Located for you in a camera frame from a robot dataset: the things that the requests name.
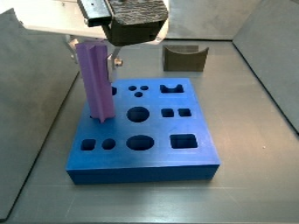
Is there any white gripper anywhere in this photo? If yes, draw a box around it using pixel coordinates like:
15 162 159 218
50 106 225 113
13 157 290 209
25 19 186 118
11 0 171 84

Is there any purple star-shaped peg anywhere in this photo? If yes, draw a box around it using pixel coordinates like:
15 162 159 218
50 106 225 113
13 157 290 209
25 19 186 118
77 42 117 123

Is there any blue foam shape board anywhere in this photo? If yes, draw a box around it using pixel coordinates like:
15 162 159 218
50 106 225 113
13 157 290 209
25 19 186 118
66 78 221 185

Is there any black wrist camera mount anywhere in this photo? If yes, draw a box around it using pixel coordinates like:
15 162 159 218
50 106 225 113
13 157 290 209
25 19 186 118
78 0 169 46

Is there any black curved holder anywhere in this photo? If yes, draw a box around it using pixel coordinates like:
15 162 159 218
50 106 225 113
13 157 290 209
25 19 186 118
163 45 210 72

